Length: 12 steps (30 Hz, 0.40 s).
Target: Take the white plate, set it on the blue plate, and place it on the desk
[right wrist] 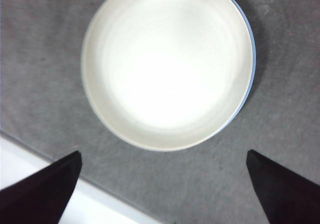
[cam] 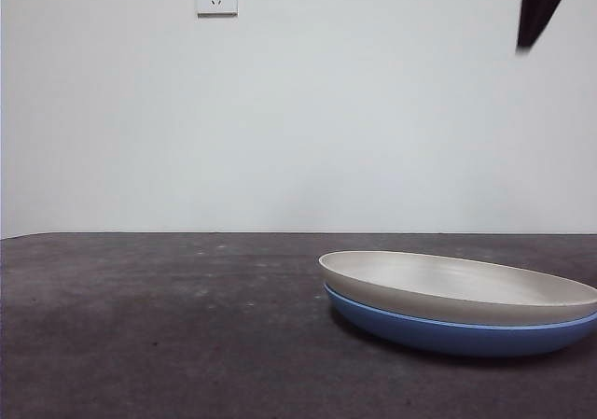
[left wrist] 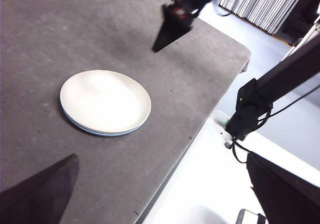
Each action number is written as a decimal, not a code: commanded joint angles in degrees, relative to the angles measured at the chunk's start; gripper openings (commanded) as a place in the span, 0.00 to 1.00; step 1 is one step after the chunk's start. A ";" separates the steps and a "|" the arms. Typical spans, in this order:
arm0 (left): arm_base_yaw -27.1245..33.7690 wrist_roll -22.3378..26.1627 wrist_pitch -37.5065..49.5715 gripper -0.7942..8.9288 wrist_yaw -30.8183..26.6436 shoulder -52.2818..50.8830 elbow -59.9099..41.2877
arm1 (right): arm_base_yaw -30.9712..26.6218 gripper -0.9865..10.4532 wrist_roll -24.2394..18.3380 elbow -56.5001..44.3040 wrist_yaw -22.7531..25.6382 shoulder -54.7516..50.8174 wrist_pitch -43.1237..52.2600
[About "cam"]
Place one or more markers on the white round plate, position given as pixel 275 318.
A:
pixel 448 288

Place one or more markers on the blue round plate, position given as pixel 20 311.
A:
pixel 443 340

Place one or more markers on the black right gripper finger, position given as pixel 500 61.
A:
pixel 541 4

